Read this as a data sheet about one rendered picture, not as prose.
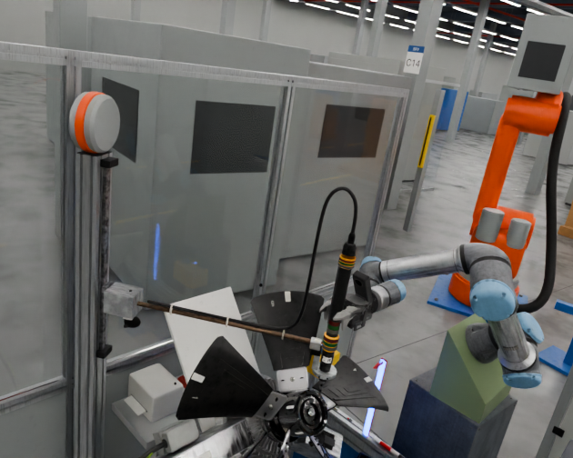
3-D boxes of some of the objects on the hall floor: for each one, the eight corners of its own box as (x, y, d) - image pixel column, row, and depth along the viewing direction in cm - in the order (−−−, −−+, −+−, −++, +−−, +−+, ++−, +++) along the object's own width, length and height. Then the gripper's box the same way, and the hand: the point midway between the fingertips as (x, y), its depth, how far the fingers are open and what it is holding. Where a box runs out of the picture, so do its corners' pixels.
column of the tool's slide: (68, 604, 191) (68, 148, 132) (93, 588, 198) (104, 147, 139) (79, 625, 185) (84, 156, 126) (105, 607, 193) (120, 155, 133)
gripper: (382, 323, 146) (338, 345, 131) (352, 307, 153) (306, 325, 138) (388, 298, 143) (344, 317, 128) (357, 283, 151) (312, 298, 135)
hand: (330, 311), depth 133 cm, fingers closed on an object, 4 cm apart
